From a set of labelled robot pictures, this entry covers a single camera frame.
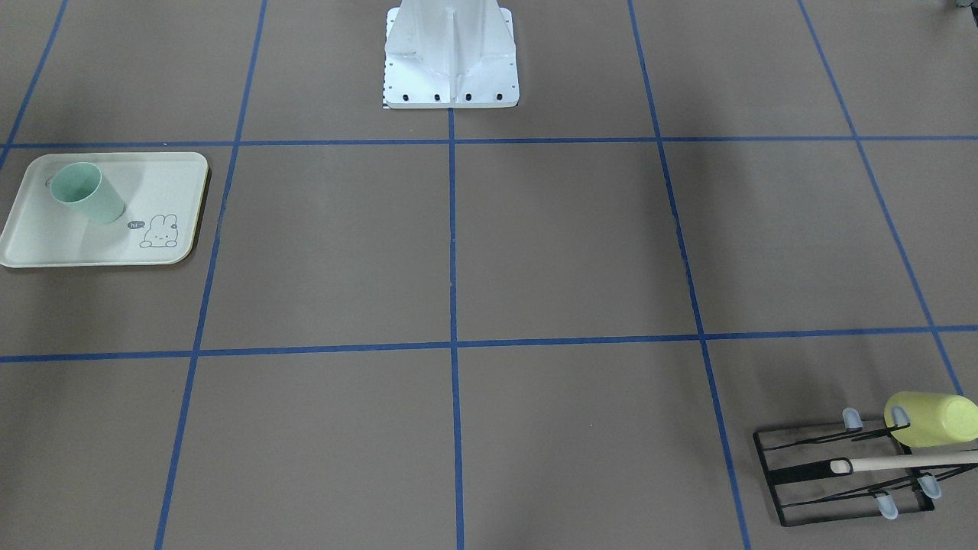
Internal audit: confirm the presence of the green cup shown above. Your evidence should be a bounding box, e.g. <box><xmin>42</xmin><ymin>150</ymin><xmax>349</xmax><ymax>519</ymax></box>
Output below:
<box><xmin>49</xmin><ymin>161</ymin><xmax>126</xmax><ymax>224</ymax></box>

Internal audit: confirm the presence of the yellow cup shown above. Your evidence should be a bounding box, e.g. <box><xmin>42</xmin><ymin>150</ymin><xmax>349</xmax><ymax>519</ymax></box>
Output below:
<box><xmin>883</xmin><ymin>391</ymin><xmax>977</xmax><ymax>448</ymax></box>

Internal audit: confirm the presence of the cream rabbit tray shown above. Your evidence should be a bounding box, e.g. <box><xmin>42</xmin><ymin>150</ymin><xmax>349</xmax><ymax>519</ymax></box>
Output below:
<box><xmin>2</xmin><ymin>152</ymin><xmax>209</xmax><ymax>268</ymax></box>

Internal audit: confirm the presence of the black wire cup rack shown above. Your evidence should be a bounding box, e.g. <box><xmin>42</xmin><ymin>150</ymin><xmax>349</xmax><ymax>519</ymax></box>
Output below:
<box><xmin>753</xmin><ymin>408</ymin><xmax>976</xmax><ymax>528</ymax></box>

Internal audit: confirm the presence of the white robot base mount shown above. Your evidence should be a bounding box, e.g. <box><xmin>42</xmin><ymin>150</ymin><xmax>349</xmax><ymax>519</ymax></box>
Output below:
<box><xmin>382</xmin><ymin>1</ymin><xmax>520</xmax><ymax>109</ymax></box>

